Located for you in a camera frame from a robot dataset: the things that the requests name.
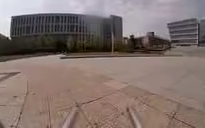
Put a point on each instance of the large curved glass building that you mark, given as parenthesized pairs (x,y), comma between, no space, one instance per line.
(63,28)

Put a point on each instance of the pale paved plaza ground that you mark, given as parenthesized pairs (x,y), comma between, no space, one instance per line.
(100,71)

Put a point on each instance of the row of trees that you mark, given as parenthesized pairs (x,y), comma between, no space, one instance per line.
(30,45)

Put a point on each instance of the robot's own part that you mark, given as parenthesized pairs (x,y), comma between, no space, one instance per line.
(135,118)
(70,119)

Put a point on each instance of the white layered office building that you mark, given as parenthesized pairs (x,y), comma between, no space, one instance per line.
(186,31)

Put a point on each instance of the low dark building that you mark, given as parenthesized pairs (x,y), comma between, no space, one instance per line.
(150,41)

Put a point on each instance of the pale pole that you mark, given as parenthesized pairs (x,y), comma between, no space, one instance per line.
(112,41)

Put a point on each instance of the low dark kerb wall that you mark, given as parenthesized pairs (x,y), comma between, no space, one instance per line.
(116,56)

